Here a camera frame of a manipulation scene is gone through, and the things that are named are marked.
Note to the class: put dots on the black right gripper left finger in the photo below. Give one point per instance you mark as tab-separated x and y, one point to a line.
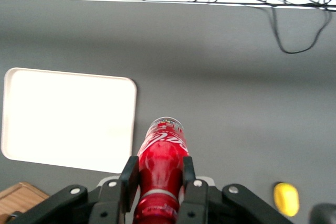
107	203

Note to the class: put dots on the red coke bottle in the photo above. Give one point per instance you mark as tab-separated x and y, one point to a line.
162	155

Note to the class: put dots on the beige rectangular plastic tray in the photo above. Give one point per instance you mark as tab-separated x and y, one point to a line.
68	119

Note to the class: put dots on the wooden drawer cabinet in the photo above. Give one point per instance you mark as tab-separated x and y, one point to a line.
18	197

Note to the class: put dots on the yellow lemon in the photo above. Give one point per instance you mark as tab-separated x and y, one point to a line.
286	200

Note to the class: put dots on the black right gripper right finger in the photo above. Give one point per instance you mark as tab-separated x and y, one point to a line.
199	203

